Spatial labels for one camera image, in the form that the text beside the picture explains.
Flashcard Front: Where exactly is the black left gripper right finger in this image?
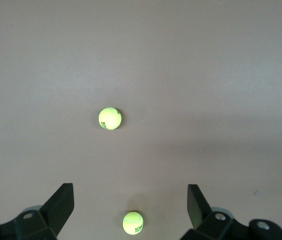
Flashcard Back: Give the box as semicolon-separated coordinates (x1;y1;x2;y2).
180;184;282;240

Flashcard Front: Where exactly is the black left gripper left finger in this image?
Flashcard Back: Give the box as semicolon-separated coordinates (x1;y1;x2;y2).
0;183;75;240

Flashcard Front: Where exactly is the yellow tennis ball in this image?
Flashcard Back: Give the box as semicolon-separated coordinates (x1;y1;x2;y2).
122;210;145;236
98;106;123;132

